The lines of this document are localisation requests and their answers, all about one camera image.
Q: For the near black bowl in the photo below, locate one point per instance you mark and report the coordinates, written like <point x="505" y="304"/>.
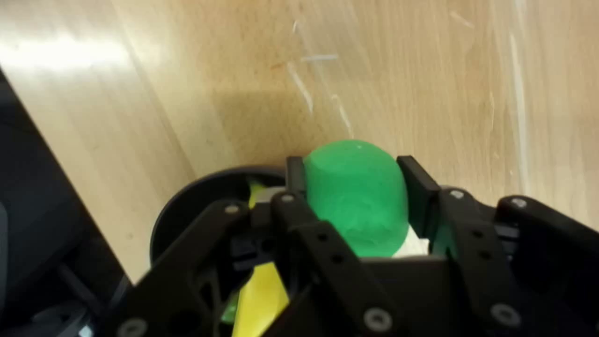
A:
<point x="243" y="182"/>

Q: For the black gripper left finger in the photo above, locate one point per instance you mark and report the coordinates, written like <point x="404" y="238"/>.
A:
<point x="296" y="176"/>

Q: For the yellow banana plush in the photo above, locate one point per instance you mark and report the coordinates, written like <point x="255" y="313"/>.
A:
<point x="260" y="302"/>

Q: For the bright green ball plush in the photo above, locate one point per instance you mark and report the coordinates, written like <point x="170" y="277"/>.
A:
<point x="361" y="191"/>

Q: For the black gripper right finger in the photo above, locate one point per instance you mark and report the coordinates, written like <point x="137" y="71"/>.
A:
<point x="421" y="195"/>

